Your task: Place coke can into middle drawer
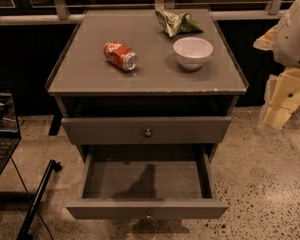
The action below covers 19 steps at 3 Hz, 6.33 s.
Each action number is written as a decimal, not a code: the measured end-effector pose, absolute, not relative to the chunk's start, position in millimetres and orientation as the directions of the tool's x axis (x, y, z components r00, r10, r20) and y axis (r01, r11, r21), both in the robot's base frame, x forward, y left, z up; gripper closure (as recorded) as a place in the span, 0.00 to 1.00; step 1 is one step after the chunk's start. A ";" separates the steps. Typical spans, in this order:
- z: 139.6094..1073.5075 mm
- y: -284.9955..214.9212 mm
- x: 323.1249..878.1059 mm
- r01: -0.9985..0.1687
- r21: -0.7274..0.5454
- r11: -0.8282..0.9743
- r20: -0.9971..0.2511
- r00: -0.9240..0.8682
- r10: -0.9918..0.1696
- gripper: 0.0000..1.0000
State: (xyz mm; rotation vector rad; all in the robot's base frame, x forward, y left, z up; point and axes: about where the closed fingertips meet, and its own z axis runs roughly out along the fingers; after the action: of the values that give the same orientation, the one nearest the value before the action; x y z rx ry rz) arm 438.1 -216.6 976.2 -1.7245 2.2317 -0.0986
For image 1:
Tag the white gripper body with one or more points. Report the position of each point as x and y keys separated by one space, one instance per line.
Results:
x=294 y=41

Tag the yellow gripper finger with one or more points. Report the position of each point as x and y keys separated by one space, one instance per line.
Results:
x=276 y=118

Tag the red coke can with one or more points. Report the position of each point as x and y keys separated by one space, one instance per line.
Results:
x=120 y=55

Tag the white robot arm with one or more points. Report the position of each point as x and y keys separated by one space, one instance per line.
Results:
x=286 y=42

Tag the grey top drawer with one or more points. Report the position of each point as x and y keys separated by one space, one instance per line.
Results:
x=146 y=130

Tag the grey drawer cabinet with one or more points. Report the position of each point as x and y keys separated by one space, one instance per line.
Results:
x=87 y=85

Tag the open grey middle drawer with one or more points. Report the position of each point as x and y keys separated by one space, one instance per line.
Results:
x=171 y=181

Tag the white ceramic bowl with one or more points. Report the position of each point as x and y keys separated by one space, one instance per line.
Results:
x=192 y=52

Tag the green chip bag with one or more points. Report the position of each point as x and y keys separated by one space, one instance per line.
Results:
x=174 y=24

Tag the black laptop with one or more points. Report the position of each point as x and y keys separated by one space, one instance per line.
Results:
x=9 y=126

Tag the black stand pole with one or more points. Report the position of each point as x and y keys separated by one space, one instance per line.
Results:
x=23 y=234

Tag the metal railing frame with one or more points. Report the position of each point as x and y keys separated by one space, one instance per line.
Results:
x=150 y=7

